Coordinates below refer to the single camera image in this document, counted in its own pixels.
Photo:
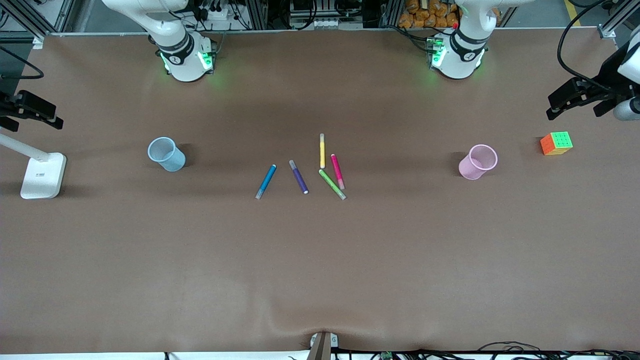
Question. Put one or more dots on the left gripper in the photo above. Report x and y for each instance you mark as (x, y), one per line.
(608, 75)

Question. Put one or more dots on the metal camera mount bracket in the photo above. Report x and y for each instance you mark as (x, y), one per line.
(321, 346)

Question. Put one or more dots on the pink plastic cup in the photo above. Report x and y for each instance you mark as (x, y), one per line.
(475, 164)

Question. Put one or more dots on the purple marker pen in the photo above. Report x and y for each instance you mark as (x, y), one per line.
(299, 177)

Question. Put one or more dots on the blue marker pen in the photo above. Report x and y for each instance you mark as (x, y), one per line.
(266, 181)

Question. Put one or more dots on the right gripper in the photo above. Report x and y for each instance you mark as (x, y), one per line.
(24, 106)

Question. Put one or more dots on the orange snack bags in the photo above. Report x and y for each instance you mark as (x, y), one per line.
(430, 12)

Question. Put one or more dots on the green marker pen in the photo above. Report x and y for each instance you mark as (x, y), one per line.
(332, 184)

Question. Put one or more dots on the white power strip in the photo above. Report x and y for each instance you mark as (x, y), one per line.
(325, 22)

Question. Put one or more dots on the pink marker pen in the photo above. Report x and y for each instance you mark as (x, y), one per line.
(337, 171)

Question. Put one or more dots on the light blue plastic cup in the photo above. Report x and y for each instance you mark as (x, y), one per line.
(167, 155)

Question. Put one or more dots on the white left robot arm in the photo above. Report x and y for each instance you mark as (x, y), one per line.
(462, 55)

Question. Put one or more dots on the yellow marker pen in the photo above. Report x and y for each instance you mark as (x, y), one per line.
(322, 151)

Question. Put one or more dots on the aluminium frame post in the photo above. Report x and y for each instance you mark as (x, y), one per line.
(25, 17)
(617, 17)

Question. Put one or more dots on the colourful puzzle cube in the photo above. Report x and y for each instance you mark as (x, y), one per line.
(556, 143)

